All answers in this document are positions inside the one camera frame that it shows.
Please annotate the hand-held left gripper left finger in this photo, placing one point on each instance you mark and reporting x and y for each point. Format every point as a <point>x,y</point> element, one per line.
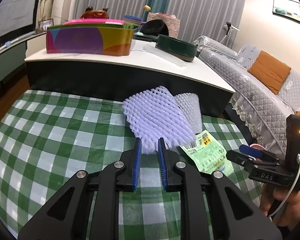
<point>137,165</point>

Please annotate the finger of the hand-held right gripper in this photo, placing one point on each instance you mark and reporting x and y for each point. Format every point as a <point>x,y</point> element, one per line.
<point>250,151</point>
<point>237,157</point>

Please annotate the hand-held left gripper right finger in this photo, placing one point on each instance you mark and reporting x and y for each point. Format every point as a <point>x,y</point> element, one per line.
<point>162,165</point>

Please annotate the pink plastic bin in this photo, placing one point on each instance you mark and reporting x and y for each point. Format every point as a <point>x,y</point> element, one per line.
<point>256,146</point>

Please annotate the green printed wrapper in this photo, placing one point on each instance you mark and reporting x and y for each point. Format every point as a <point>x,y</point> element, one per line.
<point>207,155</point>

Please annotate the purple foam net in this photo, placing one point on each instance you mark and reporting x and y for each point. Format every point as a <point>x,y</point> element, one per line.
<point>152,115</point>

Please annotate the white foam net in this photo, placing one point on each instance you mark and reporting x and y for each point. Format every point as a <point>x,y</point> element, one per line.
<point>190,110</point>

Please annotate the person's right hand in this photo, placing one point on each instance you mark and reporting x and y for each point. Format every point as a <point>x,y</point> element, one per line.
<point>295,205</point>

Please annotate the grey quilted sofa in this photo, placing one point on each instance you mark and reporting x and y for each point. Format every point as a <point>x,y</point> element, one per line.
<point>252,97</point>

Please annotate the green checked tablecloth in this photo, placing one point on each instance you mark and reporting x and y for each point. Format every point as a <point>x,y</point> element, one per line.
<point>52,142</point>

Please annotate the white coffee table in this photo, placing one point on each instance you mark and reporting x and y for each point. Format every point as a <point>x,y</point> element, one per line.
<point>140,62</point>

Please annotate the dark green round tin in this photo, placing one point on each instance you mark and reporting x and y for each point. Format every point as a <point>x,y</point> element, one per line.
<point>176,47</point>

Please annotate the colourful box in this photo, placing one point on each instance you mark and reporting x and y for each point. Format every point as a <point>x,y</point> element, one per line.
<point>85,40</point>

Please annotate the pink bag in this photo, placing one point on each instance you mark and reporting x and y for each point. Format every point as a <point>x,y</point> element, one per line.
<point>170,23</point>

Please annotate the stack of bowls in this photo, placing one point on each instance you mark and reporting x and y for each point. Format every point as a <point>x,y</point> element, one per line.
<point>132,20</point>

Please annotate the red-brown ornament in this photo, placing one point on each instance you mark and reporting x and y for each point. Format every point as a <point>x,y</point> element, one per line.
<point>93,12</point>

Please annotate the dark TV cabinet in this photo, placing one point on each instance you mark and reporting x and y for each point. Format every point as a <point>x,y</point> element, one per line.
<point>7,62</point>

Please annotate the white standing air conditioner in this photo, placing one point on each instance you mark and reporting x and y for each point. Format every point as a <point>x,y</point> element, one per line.
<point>62,2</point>

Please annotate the television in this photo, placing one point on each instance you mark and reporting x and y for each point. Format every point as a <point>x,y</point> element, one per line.
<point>12,15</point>

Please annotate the wall picture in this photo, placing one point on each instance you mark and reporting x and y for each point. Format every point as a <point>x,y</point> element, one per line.
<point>290,10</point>

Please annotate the photo frame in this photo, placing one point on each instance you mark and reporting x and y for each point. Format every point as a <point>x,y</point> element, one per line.
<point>45,25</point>

